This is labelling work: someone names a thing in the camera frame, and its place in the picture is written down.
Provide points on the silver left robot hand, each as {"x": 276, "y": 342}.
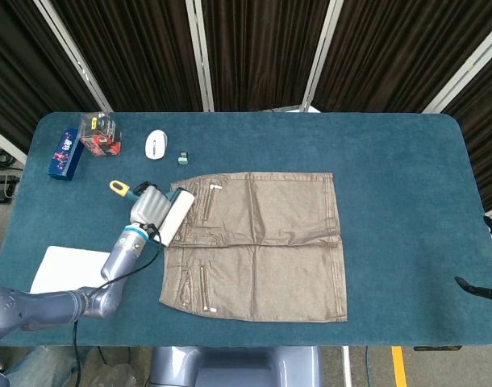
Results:
{"x": 149, "y": 207}

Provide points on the teal lint roller yellow tip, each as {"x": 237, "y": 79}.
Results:
{"x": 177, "y": 217}

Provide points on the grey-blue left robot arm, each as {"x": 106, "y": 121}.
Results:
{"x": 121, "y": 258}

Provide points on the small green box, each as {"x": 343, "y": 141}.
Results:
{"x": 183, "y": 160}

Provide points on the white computer mouse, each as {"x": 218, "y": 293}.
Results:
{"x": 155, "y": 145}

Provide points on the clear box with red items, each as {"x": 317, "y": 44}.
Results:
{"x": 101, "y": 135}

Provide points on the dark blue printed box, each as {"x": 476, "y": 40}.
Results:
{"x": 64, "y": 155}

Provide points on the white paper stack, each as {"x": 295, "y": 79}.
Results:
{"x": 64, "y": 270}

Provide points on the yellow floor tape strip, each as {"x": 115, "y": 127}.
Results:
{"x": 399, "y": 367}

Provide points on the shiny brown skirt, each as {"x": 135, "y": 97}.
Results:
{"x": 278, "y": 262}

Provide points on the dark brown curtain panel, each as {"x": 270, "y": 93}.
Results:
{"x": 24, "y": 60}
{"x": 399, "y": 48}
{"x": 488, "y": 133}
{"x": 141, "y": 52}
{"x": 262, "y": 52}

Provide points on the black floor box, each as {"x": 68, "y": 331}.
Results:
{"x": 2, "y": 189}

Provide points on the blue table cover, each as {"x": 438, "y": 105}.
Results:
{"x": 391, "y": 161}

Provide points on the grey-blue robot torso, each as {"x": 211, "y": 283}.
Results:
{"x": 238, "y": 371}

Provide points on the blue jeans leg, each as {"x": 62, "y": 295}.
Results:
{"x": 40, "y": 369}

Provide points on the white screen frame post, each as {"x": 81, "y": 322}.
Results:
{"x": 8, "y": 147}
{"x": 202, "y": 60}
{"x": 321, "y": 60}
{"x": 77, "y": 60}
{"x": 469, "y": 70}

